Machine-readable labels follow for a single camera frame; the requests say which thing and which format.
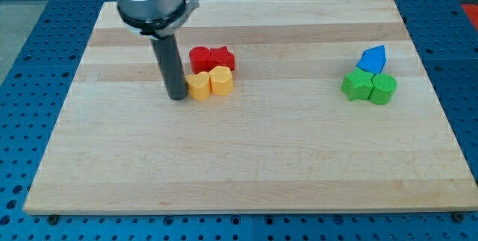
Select red cylinder block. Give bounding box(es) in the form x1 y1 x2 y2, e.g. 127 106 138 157
189 46 211 74

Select green cylinder block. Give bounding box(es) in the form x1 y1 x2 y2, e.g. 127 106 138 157
369 74 397 105

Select blue pentagon block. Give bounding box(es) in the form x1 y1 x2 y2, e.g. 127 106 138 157
356 45 387 74

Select yellow heart block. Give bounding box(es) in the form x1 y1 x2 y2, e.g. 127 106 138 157
186 72 211 101

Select light wooden board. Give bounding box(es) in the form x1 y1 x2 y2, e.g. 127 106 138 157
24 0 477 215

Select yellow hexagon block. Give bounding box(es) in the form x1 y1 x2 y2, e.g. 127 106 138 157
209 66 234 96

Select green star block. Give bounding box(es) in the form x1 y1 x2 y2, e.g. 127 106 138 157
341 67 374 101

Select dark grey pointer rod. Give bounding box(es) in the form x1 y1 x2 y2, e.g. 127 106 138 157
150 35 188 101

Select red star block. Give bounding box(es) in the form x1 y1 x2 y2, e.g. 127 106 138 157
208 46 235 71

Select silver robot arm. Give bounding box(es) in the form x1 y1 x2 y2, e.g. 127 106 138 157
116 0 199 39

